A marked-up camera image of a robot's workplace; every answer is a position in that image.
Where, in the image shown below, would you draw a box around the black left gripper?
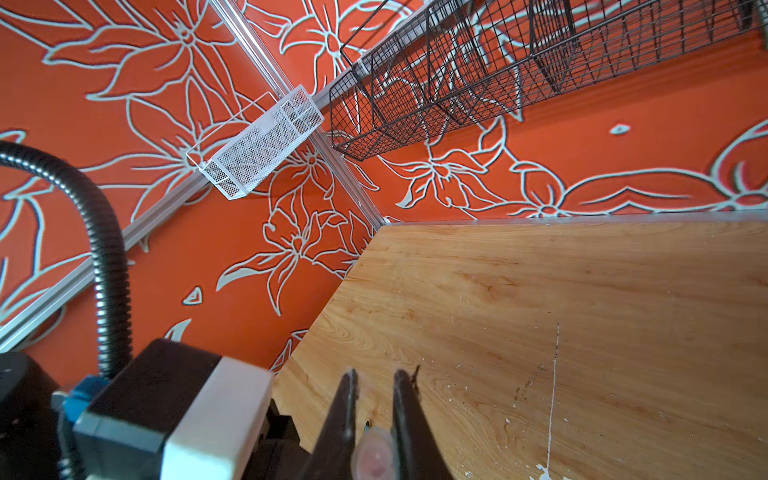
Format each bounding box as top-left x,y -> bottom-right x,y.
0,350 -> 313,480

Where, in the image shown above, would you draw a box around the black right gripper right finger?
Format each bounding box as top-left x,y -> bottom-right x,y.
392,370 -> 453,479

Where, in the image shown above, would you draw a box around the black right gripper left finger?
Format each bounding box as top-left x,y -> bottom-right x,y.
298,369 -> 359,479

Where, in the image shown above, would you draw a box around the pinkish clear pen cap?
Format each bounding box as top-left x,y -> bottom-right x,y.
350,427 -> 397,480

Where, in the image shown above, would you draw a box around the clear plastic bin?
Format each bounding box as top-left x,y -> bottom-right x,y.
186,86 -> 324,200

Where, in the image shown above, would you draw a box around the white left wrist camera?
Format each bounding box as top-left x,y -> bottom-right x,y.
62,339 -> 274,479

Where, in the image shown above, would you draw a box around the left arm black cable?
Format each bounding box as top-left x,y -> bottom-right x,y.
0,140 -> 133,480

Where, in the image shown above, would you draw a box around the aluminium frame rails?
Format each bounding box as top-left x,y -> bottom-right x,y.
1,1 -> 767,348

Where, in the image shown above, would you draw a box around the black wire basket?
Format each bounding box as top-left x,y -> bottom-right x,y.
329,1 -> 767,161

